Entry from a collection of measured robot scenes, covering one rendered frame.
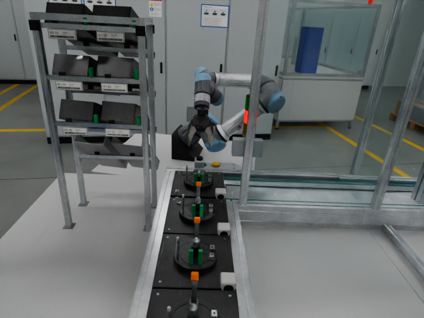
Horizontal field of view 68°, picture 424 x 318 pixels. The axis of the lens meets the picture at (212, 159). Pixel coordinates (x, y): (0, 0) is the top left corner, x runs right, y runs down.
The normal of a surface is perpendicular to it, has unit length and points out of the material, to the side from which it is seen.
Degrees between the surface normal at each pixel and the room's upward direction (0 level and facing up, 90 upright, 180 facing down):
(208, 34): 90
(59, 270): 0
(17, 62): 90
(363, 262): 0
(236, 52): 90
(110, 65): 65
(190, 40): 90
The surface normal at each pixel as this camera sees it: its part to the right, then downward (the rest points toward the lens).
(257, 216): 0.02, 0.41
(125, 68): -0.12, -0.03
